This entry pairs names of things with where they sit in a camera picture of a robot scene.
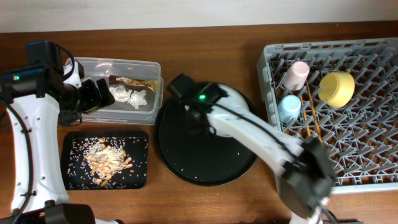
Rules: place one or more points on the grey plate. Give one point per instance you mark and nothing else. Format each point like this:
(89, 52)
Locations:
(224, 117)

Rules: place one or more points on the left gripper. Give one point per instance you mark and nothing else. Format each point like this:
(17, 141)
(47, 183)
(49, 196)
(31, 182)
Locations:
(94, 98)

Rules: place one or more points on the brown snack wrapper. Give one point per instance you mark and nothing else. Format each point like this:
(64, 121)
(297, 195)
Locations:
(116, 80)

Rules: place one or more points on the yellow bowl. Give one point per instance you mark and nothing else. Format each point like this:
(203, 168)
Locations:
(337, 89)

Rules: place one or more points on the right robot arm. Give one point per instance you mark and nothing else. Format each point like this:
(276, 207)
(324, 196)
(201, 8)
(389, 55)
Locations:
(303, 169)

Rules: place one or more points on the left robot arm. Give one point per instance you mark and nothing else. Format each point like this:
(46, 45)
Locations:
(47, 92)

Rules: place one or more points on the pink plastic cup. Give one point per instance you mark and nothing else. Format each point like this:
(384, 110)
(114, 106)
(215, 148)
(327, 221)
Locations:
(296, 76)

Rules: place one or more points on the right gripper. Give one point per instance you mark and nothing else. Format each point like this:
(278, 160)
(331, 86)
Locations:
(201, 127)

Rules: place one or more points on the clear plastic bin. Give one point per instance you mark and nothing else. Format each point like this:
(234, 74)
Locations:
(125, 113)

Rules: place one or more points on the grey dishwasher rack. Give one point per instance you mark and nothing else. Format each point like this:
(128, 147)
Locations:
(361, 136)

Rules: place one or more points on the wooden chopstick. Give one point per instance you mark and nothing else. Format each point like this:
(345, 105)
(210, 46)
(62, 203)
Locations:
(314, 112)
(305, 105)

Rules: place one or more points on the round black tray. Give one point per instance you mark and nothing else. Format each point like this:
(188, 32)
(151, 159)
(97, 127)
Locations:
(193, 153)

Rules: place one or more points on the white tissue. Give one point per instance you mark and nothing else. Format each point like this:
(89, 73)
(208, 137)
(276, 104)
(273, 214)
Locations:
(137, 99)
(120, 93)

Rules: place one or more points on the black rectangular tray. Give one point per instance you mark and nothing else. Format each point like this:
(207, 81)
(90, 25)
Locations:
(76, 171)

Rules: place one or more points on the blue plastic cup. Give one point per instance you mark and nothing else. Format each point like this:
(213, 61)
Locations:
(289, 108)

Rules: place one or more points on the food scraps pile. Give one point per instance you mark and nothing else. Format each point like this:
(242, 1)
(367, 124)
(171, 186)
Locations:
(106, 157)

